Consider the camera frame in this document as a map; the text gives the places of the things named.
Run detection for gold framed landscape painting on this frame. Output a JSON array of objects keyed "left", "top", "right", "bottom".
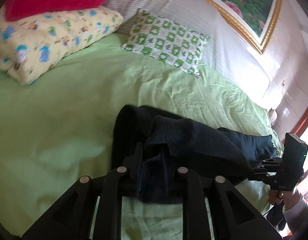
[{"left": 205, "top": 0, "right": 283, "bottom": 54}]

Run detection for green white checkered pillow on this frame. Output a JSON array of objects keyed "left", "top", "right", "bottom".
[{"left": 122, "top": 9, "right": 209, "bottom": 77}]

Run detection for white striped headboard cushion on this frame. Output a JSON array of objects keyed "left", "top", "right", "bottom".
[{"left": 104, "top": 0, "right": 270, "bottom": 103}]

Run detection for dark navy knit pants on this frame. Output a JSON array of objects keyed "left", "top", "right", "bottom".
[{"left": 111, "top": 105, "right": 277, "bottom": 204}]

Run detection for person's right hand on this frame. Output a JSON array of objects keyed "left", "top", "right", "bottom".
[{"left": 268, "top": 188, "right": 300, "bottom": 209}]

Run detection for right forearm green sleeve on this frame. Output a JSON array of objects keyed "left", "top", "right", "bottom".
[{"left": 283, "top": 193, "right": 308, "bottom": 235}]

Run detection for red wooden door frame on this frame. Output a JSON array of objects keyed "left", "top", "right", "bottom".
[{"left": 291, "top": 107, "right": 308, "bottom": 137}]

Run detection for pink cloth beside bed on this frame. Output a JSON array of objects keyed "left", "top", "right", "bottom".
[{"left": 268, "top": 108, "right": 278, "bottom": 126}]

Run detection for light green bed sheet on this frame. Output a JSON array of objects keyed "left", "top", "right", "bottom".
[{"left": 0, "top": 34, "right": 283, "bottom": 236}]

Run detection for yellow cartoon print pillow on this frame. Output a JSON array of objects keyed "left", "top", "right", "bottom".
[{"left": 0, "top": 6, "right": 124, "bottom": 85}]

